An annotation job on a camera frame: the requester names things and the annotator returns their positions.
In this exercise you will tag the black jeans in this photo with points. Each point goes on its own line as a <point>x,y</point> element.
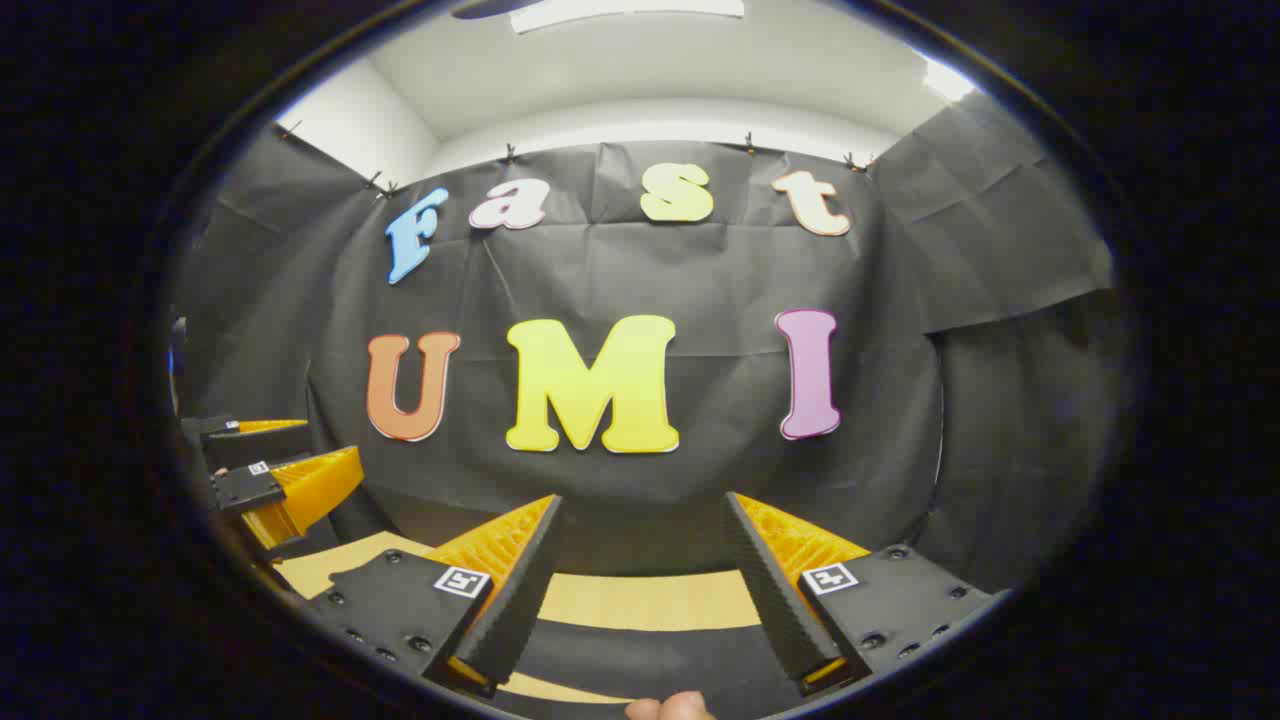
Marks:
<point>650,662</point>

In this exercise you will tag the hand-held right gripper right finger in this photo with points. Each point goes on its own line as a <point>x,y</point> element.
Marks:
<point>775,600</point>

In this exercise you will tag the ceiling light panel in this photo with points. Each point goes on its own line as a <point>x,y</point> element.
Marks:
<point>947,80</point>
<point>620,12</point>

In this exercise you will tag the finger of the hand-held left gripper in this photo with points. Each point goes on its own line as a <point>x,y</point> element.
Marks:
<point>245,490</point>
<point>262,445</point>

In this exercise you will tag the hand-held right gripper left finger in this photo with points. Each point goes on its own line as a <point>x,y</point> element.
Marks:
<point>515,600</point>

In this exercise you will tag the black backdrop cloth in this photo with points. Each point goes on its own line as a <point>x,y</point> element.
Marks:
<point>700,270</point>

